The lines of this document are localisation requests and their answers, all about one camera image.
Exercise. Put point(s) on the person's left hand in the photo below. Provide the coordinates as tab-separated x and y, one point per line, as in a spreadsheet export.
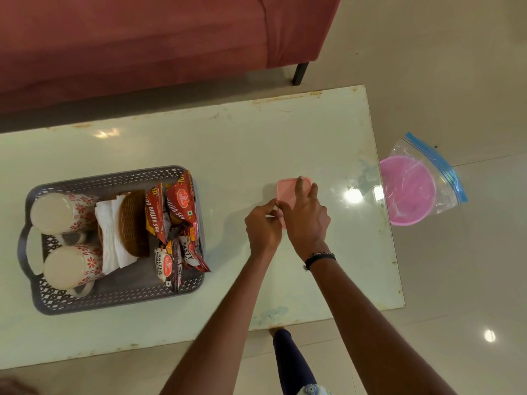
263	232

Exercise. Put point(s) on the person's right hand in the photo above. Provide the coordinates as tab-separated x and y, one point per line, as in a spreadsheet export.
306	224

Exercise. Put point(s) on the clear container with pink lid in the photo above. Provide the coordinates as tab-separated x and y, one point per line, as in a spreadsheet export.
287	190

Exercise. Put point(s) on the dark peanuts snack packet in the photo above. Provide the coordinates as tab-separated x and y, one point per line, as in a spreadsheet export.
166	265

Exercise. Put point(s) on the wooden napkin holder with napkins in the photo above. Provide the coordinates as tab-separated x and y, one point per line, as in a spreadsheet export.
134	222

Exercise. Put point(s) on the grey plastic tray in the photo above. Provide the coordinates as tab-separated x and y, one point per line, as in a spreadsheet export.
136	283

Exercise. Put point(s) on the clear blue-sealed zip bag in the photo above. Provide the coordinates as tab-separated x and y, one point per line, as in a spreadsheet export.
442	180

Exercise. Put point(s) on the white floral mug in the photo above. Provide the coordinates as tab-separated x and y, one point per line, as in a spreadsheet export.
53	213
68	267

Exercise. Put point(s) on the person's right forearm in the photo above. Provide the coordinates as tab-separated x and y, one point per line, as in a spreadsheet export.
370	337

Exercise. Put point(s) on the person's left forearm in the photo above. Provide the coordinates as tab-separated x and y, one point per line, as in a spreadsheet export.
222	333

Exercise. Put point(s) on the person's right foot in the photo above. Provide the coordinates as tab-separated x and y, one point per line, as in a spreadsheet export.
275	331

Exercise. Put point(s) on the pink plastic stool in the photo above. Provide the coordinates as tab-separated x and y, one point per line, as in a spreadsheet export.
405	189

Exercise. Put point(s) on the dark blue trousers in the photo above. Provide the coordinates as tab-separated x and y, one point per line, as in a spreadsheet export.
294	366

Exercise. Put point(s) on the black sofa leg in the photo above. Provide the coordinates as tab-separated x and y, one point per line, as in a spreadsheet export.
300	74

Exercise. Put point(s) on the red fabric sofa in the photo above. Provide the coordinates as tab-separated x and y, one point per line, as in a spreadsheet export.
144	41

